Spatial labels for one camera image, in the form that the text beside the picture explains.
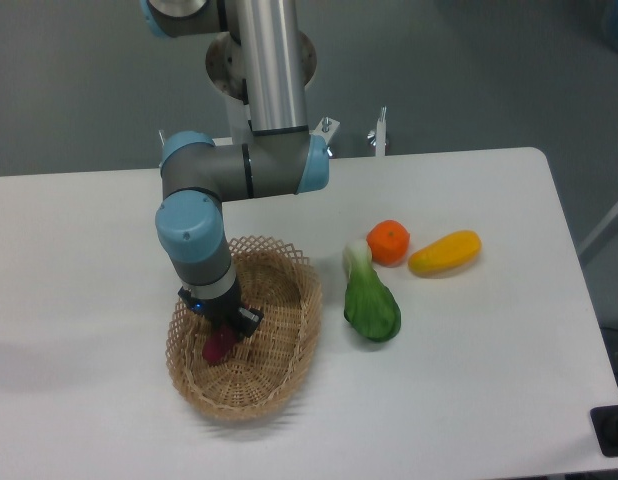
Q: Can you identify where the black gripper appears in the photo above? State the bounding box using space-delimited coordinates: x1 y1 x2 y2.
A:
178 280 264 344

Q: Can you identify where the purple sweet potato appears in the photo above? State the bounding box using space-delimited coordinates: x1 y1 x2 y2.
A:
202 324 235 364

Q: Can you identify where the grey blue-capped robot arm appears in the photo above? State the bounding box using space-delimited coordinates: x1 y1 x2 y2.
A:
141 1 329 343

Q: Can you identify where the woven wicker basket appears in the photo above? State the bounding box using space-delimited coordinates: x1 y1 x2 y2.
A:
166 236 322 421

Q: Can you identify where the green bok choy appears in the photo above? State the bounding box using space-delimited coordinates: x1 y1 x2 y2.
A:
343 239 401 343

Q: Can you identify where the orange tangerine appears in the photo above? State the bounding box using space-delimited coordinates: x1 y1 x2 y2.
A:
366 220 410 266

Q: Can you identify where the yellow mango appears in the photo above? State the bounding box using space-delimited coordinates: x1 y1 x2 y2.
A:
408 230 482 276

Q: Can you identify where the black device at table edge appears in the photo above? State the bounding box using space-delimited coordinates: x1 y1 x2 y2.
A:
590 405 618 458

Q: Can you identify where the white metal mounting frame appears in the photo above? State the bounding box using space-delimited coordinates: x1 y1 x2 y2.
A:
157 106 390 161

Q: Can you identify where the white frame at right edge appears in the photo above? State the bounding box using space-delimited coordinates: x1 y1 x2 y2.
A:
576 200 618 265

